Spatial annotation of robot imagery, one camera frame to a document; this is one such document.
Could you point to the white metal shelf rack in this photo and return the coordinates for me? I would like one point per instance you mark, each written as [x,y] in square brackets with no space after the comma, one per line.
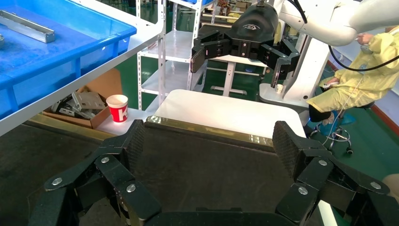
[146,31]

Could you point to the black stool with chrome base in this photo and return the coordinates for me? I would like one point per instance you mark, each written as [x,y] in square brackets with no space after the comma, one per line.
[364,106]

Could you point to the small white paper cup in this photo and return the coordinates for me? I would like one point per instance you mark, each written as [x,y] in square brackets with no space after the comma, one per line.
[279,88]

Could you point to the blue plastic bin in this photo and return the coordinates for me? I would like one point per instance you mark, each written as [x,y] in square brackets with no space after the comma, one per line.
[62,46]

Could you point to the grey metal bracket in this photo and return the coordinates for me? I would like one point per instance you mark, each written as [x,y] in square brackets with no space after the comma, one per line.
[88,101]

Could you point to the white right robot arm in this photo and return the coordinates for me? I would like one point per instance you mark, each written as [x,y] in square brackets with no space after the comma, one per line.
[327,21]

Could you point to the person in yellow coat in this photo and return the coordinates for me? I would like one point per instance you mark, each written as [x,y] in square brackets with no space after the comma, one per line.
[367,84]

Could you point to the brown cardboard box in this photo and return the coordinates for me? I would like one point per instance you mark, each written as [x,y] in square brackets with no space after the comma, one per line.
[106,84]

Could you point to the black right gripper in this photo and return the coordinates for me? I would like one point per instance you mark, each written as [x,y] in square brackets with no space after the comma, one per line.
[254,28]

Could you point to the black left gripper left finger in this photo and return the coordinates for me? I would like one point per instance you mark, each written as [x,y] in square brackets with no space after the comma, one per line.
[112,168]

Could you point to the red white paper cup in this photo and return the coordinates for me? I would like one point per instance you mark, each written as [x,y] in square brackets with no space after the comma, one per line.
[118,110]

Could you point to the white background table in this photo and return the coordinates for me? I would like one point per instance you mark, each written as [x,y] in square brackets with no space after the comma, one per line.
[230,75]

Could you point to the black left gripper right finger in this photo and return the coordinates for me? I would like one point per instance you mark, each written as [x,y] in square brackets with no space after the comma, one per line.
[311,174]

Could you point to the white robot torso column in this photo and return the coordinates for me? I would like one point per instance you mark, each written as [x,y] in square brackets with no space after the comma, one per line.
[308,71]

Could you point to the black container with brass rails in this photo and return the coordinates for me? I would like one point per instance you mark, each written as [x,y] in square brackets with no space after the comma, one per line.
[202,168]

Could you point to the silver metal channel part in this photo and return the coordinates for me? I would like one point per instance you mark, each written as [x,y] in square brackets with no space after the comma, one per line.
[31,29]
[1,40]

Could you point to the beige rounded object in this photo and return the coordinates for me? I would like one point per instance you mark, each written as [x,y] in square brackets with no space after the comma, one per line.
[392,185]

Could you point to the black mat with brass strip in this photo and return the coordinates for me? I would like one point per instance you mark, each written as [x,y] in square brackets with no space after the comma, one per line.
[31,156]

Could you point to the white background shelving unit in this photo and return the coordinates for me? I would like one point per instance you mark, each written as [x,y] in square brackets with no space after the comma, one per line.
[177,46]

